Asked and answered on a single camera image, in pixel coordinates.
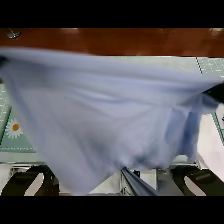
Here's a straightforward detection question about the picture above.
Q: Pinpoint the light blue shirt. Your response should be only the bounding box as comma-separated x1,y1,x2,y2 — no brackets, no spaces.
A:
0,46,224,196

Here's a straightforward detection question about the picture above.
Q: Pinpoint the white garment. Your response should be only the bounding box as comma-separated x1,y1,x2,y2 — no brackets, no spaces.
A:
195,103,224,175

